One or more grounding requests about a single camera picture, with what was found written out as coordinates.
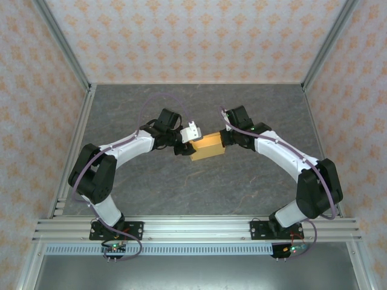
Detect yellow paper box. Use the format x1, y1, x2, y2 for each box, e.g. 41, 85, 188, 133
189, 132, 227, 163

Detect aluminium mounting beam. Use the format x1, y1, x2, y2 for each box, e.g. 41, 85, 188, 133
31, 216, 363, 243

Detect grey metal panel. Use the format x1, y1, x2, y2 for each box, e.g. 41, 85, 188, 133
32, 255, 358, 290

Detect aluminium side rail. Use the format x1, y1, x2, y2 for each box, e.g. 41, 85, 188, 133
48, 84, 97, 219
302, 86, 345, 219

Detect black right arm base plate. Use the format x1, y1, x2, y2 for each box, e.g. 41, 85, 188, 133
250, 220, 303, 241

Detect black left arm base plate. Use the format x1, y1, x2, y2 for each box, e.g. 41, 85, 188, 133
89, 221, 145, 241

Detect slotted grey cable tray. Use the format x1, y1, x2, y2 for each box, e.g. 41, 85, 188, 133
44, 243, 354, 256

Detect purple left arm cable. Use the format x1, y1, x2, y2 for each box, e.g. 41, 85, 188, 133
72, 92, 194, 263

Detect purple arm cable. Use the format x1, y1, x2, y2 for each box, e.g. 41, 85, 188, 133
218, 105, 338, 260
72, 92, 194, 263

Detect aluminium frame post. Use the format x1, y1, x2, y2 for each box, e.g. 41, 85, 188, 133
301, 0, 360, 92
32, 0, 93, 92

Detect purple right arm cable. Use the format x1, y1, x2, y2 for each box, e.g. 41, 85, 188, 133
218, 105, 338, 260

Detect aluminium frame leg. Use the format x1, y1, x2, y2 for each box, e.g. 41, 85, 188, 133
346, 241, 371, 290
16, 241, 46, 290

